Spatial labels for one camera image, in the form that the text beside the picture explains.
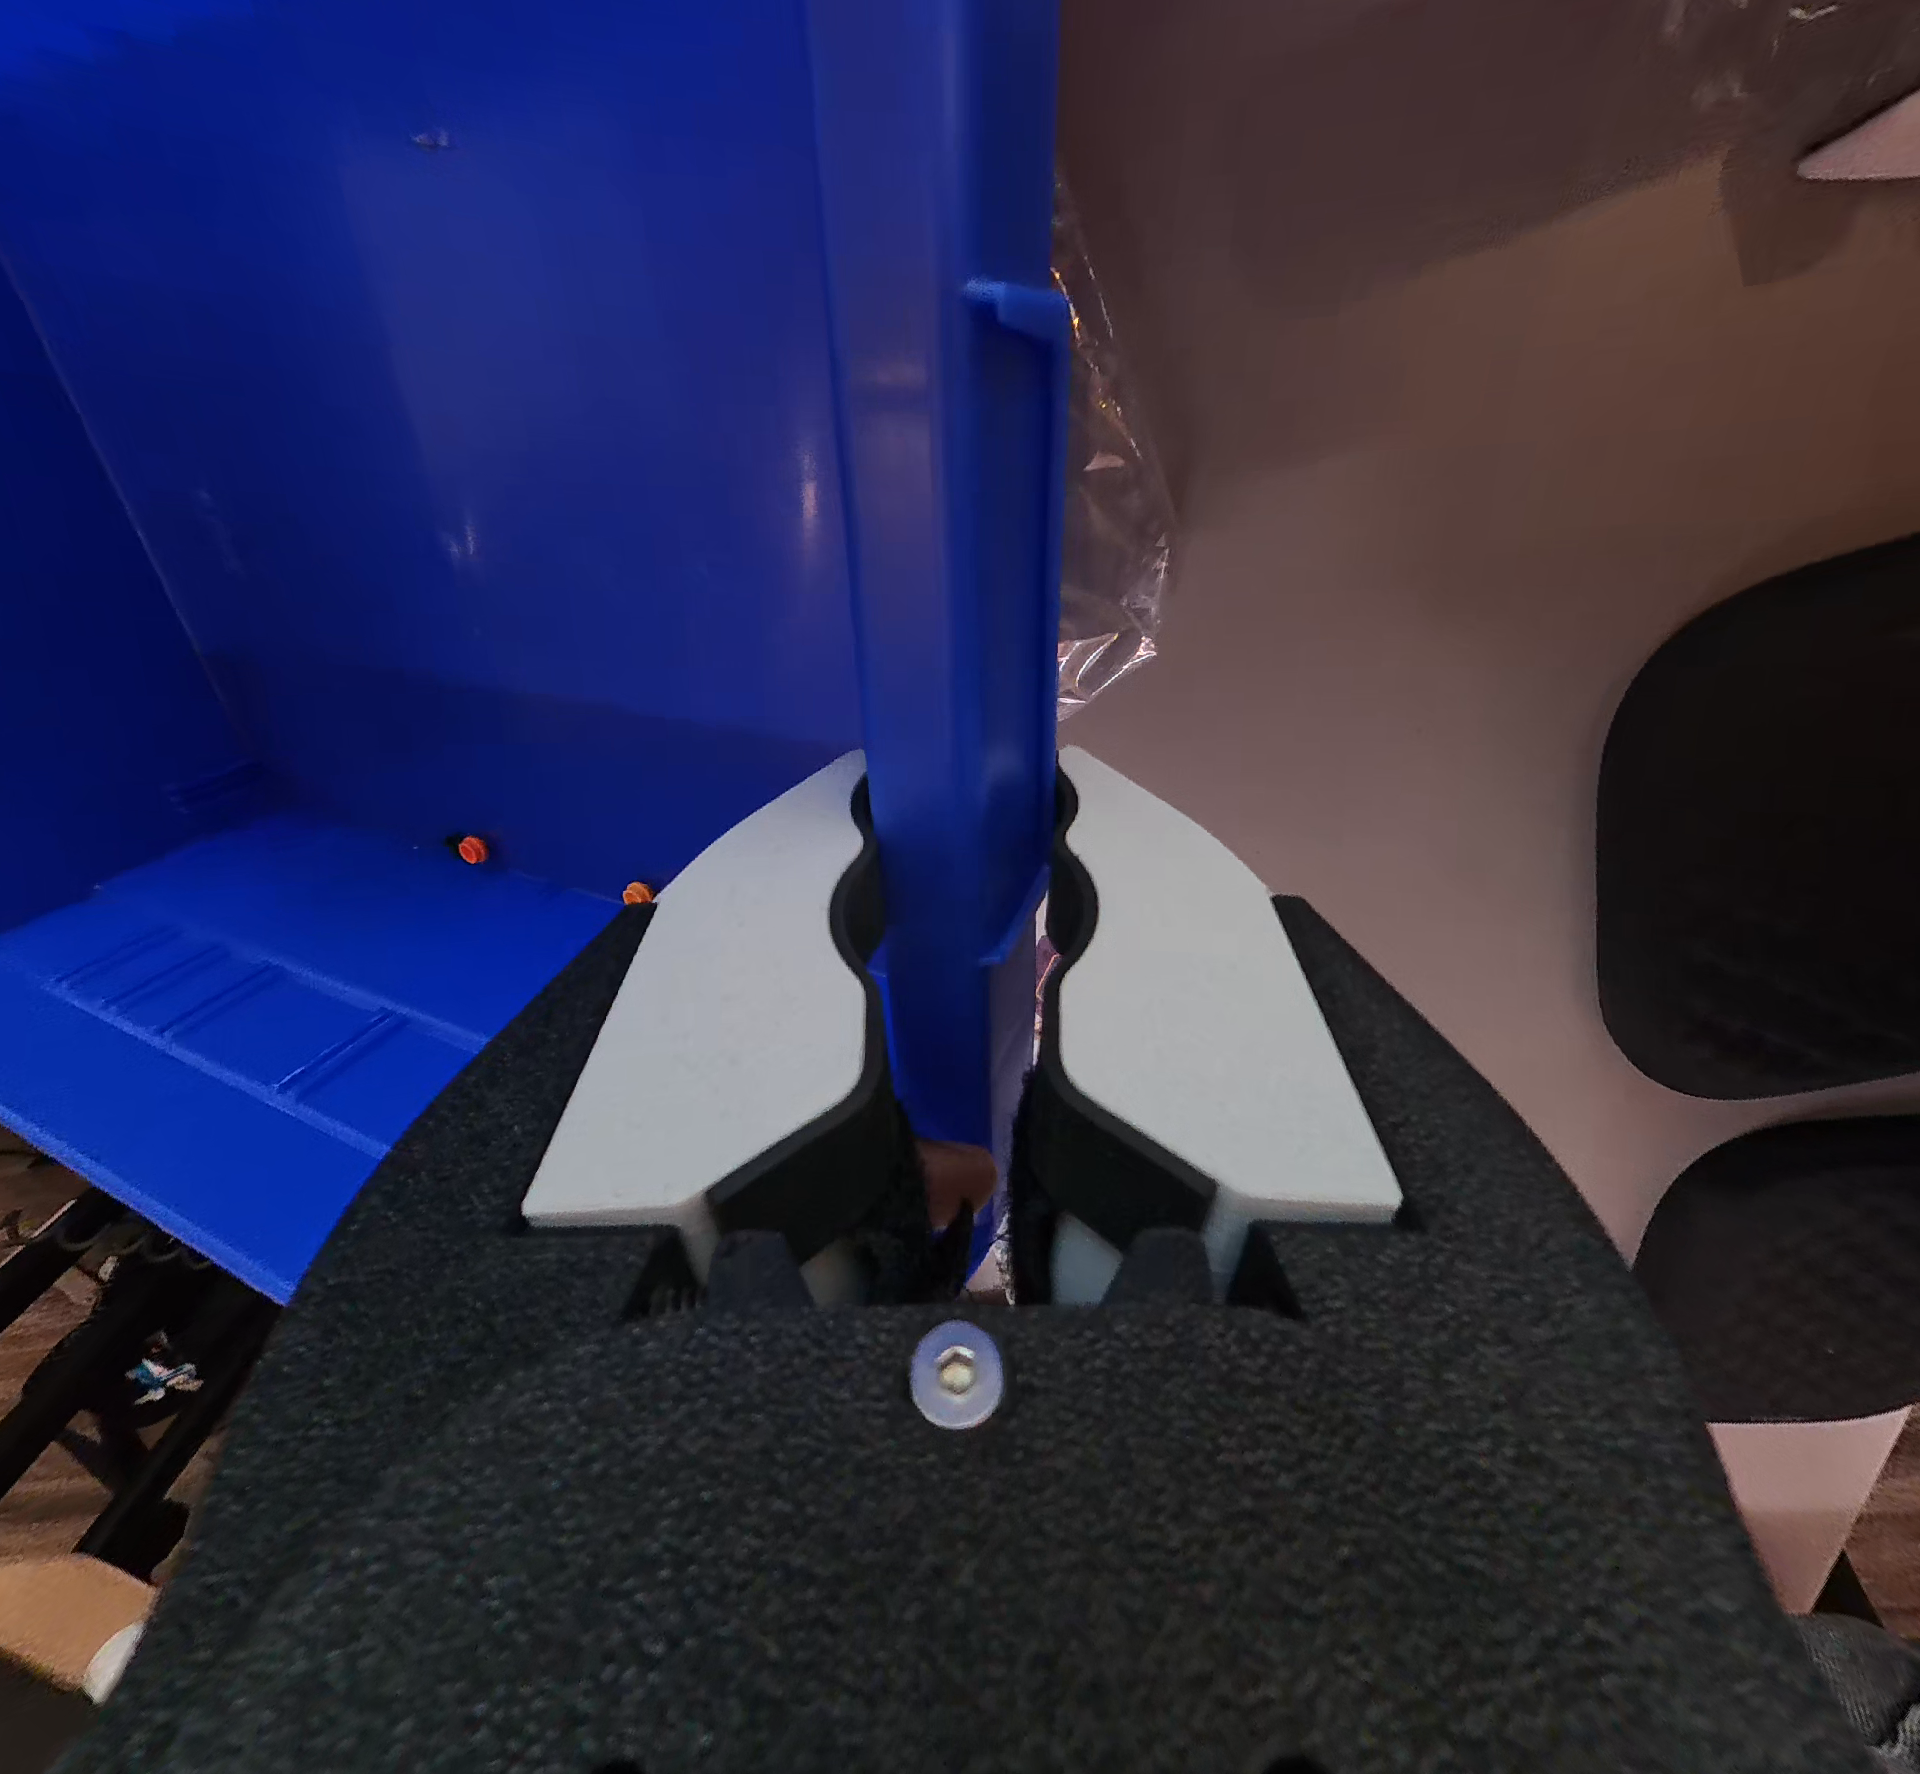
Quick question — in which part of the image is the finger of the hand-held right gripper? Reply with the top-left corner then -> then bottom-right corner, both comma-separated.
1794,94 -> 1920,181

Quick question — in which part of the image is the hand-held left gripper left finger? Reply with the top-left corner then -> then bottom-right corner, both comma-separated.
521,750 -> 940,1308

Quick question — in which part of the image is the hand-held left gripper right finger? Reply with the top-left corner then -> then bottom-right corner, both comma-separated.
1010,745 -> 1409,1308

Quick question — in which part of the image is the clear bag of toy bricks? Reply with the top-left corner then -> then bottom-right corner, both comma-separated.
1051,177 -> 1175,720

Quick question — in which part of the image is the large blue plastic bin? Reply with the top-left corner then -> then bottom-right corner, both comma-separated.
0,0 -> 1072,1301

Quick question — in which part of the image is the black bag with teal emblem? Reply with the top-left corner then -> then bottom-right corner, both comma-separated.
0,1173 -> 296,1584

